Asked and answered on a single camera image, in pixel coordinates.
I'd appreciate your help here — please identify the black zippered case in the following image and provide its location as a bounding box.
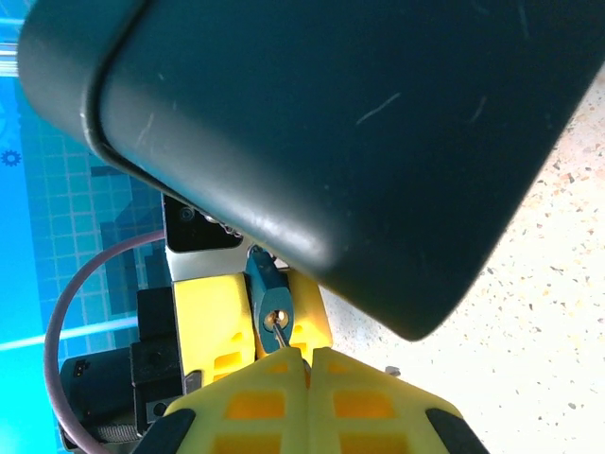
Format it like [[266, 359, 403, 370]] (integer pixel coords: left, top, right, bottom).
[[16, 0, 605, 342]]

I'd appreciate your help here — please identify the teal padlock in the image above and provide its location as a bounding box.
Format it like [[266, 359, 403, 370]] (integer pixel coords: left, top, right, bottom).
[[244, 244, 297, 356]]

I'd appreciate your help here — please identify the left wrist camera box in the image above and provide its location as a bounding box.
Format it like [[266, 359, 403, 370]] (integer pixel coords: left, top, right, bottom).
[[163, 192, 243, 253]]

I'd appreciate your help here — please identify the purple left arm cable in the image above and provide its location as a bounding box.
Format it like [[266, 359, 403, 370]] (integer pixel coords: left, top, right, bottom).
[[43, 230, 166, 454]]

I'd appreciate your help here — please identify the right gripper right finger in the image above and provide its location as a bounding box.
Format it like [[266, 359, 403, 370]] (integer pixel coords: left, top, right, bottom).
[[309, 348, 491, 454]]

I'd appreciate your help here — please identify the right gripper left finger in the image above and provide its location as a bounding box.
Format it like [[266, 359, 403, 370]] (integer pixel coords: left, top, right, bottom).
[[136, 349, 311, 454]]

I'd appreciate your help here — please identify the brass key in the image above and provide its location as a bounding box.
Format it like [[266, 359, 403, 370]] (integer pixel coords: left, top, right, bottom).
[[271, 314, 297, 354]]

